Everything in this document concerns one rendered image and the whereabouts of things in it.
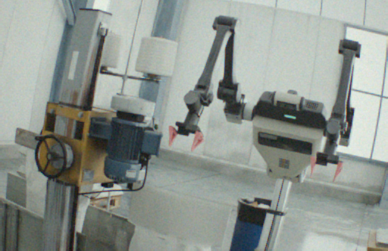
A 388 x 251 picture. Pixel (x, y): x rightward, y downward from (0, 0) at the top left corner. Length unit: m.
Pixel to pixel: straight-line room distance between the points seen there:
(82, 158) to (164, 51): 0.56
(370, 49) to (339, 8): 1.09
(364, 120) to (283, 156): 7.57
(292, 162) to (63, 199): 1.21
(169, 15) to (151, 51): 9.01
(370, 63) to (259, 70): 2.47
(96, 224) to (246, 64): 8.02
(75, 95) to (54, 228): 0.60
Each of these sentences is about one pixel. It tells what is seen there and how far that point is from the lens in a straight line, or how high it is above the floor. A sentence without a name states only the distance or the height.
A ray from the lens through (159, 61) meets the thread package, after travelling 2.17.
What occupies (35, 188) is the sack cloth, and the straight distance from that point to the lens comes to 2.76.
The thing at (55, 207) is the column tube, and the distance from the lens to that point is 2.21.
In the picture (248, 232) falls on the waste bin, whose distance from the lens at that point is 4.51.
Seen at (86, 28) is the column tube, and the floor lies 1.67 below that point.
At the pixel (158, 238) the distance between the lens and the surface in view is 2.39.
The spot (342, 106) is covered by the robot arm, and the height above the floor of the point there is 1.55.
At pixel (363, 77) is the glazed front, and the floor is 2.49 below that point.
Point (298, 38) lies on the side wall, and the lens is 10.51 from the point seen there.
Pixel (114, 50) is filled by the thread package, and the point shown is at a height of 1.61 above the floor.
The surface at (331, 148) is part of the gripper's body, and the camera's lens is 2.00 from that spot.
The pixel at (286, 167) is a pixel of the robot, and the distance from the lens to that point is 2.73.
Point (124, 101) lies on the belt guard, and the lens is 2.03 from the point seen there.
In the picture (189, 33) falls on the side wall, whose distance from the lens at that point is 11.18.
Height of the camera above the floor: 1.48
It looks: 3 degrees down
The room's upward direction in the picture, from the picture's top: 11 degrees clockwise
